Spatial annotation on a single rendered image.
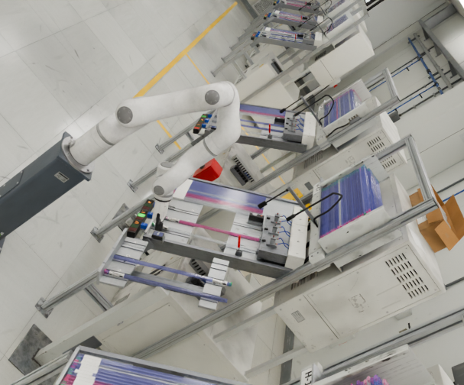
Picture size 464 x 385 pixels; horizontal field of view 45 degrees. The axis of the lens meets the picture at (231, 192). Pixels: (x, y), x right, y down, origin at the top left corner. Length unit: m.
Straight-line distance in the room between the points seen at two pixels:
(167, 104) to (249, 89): 4.88
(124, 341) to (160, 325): 0.23
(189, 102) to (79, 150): 0.56
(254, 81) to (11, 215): 4.79
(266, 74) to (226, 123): 4.85
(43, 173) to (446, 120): 4.06
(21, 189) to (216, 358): 1.27
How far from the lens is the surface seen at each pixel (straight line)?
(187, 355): 3.04
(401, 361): 1.79
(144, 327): 2.99
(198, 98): 2.27
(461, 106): 5.73
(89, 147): 2.56
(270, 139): 3.90
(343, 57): 7.05
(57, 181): 2.68
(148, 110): 2.39
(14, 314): 2.98
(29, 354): 2.93
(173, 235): 2.72
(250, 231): 2.87
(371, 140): 3.89
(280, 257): 2.64
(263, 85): 7.14
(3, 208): 2.86
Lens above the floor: 2.14
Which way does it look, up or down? 22 degrees down
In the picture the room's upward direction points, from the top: 58 degrees clockwise
